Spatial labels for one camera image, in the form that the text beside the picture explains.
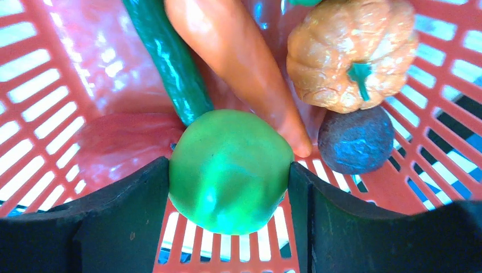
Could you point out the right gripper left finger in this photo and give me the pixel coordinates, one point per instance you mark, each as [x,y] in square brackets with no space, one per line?
[114,229]

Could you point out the orange toy pumpkin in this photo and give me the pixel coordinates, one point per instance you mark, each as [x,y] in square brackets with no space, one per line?
[350,55]

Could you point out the green toy apple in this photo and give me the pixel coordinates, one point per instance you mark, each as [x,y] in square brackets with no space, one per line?
[229,171]

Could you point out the orange toy carrot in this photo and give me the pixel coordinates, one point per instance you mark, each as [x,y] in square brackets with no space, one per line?
[225,36]

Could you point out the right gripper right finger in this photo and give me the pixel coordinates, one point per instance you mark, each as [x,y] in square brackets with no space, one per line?
[338,232]

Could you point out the red plastic shopping basket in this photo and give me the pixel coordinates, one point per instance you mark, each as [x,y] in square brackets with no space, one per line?
[67,64]

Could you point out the green toy cucumber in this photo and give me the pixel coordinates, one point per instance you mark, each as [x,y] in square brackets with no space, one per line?
[170,54]

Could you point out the dark brown toy fruit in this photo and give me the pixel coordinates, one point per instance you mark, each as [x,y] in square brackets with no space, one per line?
[356,143]

